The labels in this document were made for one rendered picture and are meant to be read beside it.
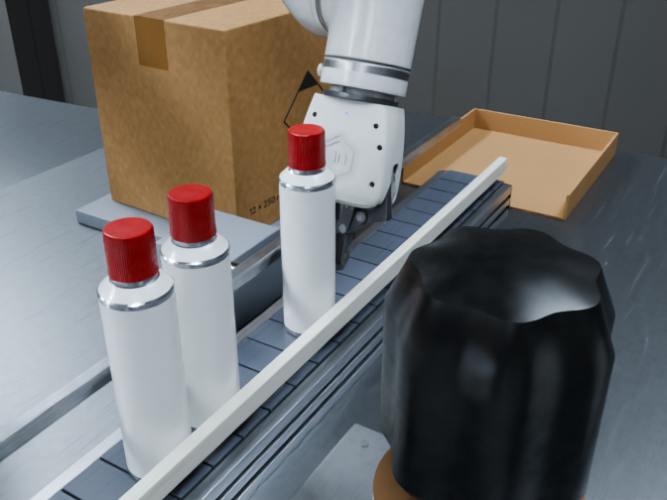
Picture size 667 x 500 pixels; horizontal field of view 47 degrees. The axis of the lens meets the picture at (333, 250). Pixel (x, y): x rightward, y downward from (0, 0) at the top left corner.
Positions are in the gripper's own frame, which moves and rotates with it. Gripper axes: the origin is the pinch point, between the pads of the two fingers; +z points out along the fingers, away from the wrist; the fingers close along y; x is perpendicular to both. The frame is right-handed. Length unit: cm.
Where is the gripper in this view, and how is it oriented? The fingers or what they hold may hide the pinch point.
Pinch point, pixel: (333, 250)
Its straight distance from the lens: 76.7
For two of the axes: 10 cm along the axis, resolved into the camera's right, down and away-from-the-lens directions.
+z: -1.8, 9.7, 1.9
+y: 8.6, 2.4, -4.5
